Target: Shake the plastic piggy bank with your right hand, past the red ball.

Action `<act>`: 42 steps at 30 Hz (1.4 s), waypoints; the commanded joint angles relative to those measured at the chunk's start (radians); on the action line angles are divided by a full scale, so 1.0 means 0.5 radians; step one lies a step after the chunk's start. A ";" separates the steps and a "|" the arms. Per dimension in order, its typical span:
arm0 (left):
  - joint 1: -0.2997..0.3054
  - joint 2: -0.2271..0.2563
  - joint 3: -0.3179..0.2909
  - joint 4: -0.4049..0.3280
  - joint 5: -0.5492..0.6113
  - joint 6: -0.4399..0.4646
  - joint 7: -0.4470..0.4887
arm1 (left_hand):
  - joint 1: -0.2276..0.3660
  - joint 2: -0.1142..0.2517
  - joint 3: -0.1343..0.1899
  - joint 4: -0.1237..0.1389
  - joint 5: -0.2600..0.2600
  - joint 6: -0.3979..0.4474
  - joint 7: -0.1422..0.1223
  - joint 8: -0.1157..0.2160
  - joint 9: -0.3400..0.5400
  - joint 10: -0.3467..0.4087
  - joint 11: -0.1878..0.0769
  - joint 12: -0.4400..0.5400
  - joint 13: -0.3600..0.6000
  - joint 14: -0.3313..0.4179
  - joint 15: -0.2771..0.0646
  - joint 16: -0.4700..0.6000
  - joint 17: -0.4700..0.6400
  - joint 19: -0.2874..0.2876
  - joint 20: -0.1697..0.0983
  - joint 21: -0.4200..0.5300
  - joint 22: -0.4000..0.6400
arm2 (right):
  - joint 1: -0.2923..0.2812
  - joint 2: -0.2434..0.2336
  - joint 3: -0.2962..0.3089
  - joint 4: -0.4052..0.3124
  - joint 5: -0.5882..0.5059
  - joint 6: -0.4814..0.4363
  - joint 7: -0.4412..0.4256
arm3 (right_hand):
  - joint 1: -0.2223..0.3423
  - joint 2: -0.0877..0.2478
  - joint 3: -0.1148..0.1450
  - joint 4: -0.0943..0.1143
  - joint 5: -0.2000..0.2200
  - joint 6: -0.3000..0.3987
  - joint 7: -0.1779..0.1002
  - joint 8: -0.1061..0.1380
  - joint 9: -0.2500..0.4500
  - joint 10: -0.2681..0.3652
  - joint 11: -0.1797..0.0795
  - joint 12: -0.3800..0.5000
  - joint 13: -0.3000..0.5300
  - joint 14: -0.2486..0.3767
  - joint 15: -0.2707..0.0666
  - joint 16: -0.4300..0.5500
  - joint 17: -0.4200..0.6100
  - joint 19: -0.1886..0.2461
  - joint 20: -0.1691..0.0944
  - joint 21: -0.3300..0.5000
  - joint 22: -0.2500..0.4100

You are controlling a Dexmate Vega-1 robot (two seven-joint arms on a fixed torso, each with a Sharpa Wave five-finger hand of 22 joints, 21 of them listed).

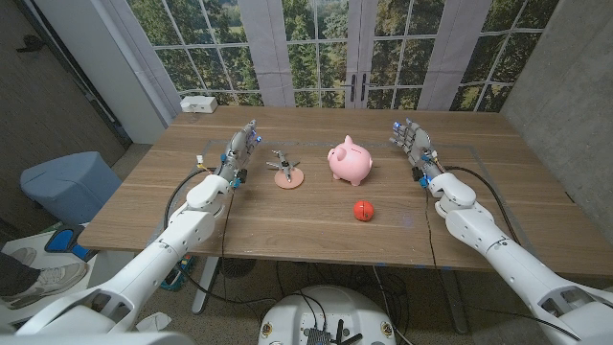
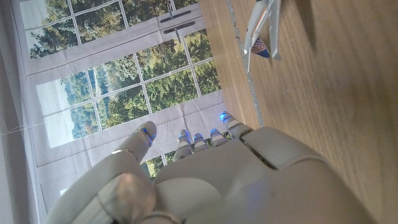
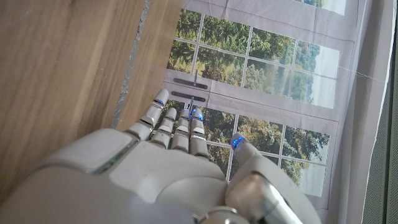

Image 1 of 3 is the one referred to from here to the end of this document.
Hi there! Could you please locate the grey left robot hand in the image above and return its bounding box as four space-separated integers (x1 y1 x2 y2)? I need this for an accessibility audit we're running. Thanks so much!
216 119 263 189

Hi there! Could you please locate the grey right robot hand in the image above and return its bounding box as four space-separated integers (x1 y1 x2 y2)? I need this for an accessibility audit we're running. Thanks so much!
388 117 445 186

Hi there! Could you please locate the pink plastic piggy bank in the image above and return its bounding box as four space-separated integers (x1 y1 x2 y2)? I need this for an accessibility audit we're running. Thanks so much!
327 134 374 187

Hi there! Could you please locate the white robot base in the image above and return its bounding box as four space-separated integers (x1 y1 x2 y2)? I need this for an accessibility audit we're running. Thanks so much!
258 285 397 345

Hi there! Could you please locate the red ball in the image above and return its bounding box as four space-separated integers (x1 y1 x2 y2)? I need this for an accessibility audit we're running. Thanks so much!
352 200 375 222

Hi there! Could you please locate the toy airplane on round stand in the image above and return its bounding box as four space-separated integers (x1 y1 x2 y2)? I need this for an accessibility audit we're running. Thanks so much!
265 149 306 190

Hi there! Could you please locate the white box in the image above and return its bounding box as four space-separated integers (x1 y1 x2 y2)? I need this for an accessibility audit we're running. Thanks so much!
179 95 218 115

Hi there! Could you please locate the dark round fan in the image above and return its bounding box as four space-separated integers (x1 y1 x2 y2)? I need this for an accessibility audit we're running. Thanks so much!
218 257 258 280

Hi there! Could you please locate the printed window backdrop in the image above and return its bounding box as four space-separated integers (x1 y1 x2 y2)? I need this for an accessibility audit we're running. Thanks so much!
98 0 561 114

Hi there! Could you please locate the teal plastic object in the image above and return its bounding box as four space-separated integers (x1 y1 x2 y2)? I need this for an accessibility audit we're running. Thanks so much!
160 253 195 292

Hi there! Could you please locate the white table leg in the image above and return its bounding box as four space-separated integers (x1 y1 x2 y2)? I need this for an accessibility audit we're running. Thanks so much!
192 256 220 315

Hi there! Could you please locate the grey table leg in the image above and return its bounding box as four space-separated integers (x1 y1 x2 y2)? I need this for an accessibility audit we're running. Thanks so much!
439 267 469 335

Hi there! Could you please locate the blue-grey bin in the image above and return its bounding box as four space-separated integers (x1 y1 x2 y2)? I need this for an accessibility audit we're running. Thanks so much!
19 150 124 226

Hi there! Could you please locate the white platform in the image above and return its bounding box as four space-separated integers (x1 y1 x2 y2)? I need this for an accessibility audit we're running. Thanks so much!
0 230 135 332

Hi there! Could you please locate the crumpled white tissue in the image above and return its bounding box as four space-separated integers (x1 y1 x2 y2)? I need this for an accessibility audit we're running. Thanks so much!
135 311 172 333

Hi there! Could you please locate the blue and black foot pedal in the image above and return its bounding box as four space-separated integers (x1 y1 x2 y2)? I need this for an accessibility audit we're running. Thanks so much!
44 224 100 263

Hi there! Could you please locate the grey sneaker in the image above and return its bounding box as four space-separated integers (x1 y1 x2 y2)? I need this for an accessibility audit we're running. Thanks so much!
0 261 90 311

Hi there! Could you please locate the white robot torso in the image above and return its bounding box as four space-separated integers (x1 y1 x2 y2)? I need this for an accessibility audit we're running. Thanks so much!
0 331 197 345

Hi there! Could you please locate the dark trouser leg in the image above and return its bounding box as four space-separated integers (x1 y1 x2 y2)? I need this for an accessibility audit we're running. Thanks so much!
0 251 42 297

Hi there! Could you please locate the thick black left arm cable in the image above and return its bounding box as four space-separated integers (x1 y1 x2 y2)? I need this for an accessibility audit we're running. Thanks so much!
163 166 215 231

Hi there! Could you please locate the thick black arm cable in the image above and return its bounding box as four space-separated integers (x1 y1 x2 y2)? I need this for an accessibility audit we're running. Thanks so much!
444 165 522 246
163 166 215 231

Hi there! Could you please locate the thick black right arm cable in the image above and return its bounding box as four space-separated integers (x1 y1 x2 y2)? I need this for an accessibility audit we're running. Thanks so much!
444 165 522 246

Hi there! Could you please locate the thin black right arm wire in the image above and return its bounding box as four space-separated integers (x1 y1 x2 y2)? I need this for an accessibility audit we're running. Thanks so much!
423 187 440 270

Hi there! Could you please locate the thin black arm wire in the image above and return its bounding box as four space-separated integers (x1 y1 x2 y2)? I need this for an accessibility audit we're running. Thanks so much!
219 189 237 260
423 187 440 270

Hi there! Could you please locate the thin black left arm wire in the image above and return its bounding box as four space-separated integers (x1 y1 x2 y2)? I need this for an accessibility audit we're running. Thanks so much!
219 189 237 260

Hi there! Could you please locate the black door handle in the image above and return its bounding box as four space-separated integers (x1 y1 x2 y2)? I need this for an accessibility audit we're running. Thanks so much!
15 34 47 54

